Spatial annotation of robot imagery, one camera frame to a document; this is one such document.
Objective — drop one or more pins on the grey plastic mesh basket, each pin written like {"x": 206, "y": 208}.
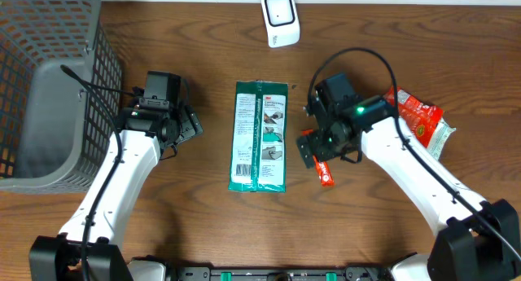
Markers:
{"x": 60, "y": 85}

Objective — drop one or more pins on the white barcode scanner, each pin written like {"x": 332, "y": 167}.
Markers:
{"x": 281, "y": 22}

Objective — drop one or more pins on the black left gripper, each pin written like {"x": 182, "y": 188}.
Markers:
{"x": 190, "y": 125}

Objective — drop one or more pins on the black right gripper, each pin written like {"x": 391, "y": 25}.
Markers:
{"x": 319, "y": 151}

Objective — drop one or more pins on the red Nescafe coffee sachet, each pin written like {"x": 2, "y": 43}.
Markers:
{"x": 322, "y": 168}

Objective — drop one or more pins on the green gloves package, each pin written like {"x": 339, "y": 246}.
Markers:
{"x": 258, "y": 155}

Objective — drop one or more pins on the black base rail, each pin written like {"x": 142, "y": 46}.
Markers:
{"x": 260, "y": 273}

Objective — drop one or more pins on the red snack bag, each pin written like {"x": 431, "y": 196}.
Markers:
{"x": 422, "y": 119}

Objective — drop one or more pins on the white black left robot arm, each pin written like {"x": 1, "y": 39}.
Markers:
{"x": 88, "y": 246}

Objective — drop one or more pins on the white green wipes pack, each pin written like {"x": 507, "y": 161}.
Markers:
{"x": 439, "y": 138}

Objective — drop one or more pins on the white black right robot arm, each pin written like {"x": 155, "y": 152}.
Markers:
{"x": 475, "y": 240}

